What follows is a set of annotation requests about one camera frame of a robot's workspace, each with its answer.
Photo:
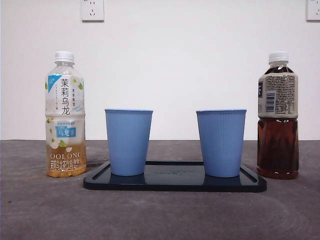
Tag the oolong tea bottle pale label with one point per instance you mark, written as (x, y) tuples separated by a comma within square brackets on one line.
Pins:
[(65, 112)]

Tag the dark tea bottle white cap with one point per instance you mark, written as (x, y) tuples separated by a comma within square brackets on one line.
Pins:
[(277, 150)]

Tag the blue ribbed cup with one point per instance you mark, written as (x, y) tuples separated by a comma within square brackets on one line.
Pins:
[(221, 145), (128, 142)]

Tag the dark rectangular tray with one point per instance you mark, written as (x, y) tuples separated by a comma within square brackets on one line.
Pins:
[(175, 182)]

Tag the white wall socket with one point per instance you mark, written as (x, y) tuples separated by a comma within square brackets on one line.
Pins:
[(313, 10), (92, 11)]

